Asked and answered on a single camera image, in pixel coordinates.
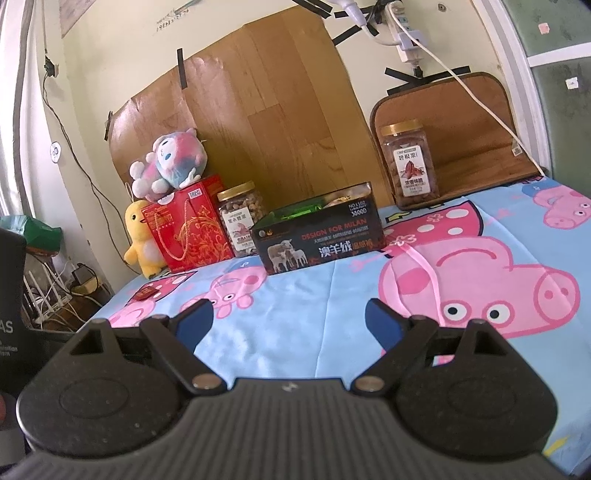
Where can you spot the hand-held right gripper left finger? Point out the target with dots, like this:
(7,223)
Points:
(194,323)

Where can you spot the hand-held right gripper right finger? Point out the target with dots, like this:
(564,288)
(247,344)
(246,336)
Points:
(383,323)

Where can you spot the black printed cardboard box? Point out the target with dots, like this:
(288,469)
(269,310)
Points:
(323,240)

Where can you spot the small red packet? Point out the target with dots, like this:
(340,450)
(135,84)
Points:
(147,293)

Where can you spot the green bag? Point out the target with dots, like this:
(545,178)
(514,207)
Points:
(37,233)

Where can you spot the printed blanket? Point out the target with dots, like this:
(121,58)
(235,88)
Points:
(300,314)

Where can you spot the yellow plush duck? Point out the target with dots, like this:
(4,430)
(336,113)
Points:
(143,249)

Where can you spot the red gift bag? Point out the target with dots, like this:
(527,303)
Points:
(194,230)

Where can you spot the mixed nut jar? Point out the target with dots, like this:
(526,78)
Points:
(240,217)

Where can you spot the pecan jar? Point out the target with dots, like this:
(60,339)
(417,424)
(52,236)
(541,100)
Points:
(411,170)

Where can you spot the pastel plush toy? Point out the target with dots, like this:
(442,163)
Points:
(175,159)

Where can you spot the black tape strip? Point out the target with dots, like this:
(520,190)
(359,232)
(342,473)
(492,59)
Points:
(109,124)
(183,69)
(400,73)
(314,6)
(347,36)
(445,74)

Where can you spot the wood pattern board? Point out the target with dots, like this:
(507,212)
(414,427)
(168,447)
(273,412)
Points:
(277,115)

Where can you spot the white power strip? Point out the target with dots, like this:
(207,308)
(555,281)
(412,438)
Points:
(404,41)

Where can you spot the round white wall socket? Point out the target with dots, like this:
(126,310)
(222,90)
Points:
(55,151)

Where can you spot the wall poster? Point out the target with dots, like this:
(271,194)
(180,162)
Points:
(78,14)

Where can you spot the white window frame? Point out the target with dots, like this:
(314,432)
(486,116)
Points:
(517,60)

